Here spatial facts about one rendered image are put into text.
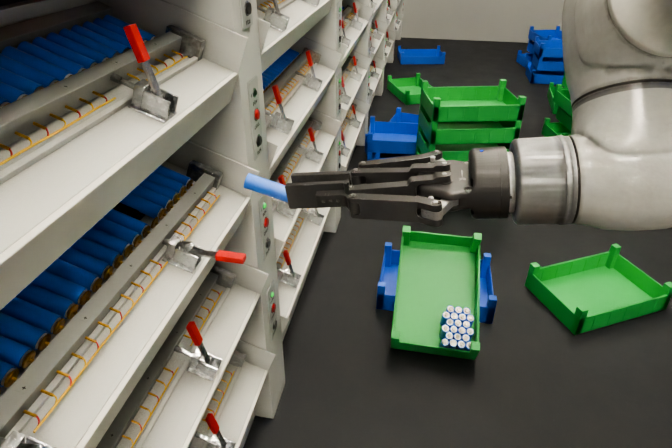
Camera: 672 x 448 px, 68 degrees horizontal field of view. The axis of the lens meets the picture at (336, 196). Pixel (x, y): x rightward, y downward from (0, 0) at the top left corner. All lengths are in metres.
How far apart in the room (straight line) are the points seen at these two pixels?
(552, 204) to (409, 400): 0.75
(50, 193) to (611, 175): 0.47
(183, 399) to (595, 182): 0.57
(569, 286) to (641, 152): 1.07
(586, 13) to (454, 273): 0.90
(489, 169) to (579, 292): 1.07
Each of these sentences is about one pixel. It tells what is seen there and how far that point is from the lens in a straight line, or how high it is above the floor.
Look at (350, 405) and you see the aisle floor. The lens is 1.16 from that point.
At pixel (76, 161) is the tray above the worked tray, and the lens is 0.46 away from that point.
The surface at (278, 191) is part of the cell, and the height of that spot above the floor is 0.65.
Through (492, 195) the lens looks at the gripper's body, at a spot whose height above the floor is 0.68.
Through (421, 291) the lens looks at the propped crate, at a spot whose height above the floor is 0.07.
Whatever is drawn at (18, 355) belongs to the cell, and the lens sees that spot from 0.53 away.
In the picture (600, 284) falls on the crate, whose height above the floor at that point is 0.00.
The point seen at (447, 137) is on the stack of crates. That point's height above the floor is 0.27.
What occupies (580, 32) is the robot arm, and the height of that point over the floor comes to 0.82.
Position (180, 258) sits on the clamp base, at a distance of 0.63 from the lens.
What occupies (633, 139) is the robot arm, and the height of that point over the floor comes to 0.75.
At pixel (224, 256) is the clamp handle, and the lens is 0.61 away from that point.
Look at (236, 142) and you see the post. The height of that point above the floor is 0.63.
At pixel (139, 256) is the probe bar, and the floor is 0.59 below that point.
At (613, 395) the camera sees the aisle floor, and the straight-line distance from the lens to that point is 1.32.
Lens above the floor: 0.93
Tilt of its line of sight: 30 degrees down
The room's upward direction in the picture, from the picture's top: straight up
